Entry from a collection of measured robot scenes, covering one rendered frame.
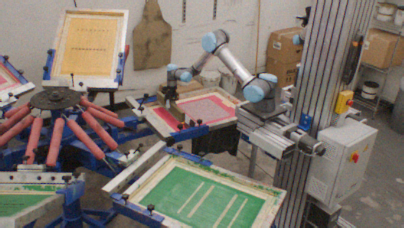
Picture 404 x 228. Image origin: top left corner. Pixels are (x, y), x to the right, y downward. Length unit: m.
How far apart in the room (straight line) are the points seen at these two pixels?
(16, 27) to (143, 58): 1.45
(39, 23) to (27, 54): 0.36
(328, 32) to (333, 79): 0.27
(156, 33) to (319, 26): 2.88
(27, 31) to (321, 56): 3.12
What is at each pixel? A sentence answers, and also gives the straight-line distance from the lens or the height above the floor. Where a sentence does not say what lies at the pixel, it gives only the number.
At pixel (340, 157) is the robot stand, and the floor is 1.14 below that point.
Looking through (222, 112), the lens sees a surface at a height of 0.96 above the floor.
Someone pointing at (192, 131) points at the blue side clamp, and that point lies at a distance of 2.70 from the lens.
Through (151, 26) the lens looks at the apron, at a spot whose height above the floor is 1.08.
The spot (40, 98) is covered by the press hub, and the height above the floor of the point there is 1.31.
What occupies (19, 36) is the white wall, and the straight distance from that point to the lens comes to 4.47.
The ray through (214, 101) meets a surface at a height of 0.96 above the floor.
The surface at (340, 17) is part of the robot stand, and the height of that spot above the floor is 1.91.
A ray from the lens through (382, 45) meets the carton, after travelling 5.37.
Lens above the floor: 2.39
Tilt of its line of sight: 29 degrees down
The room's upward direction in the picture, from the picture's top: 3 degrees clockwise
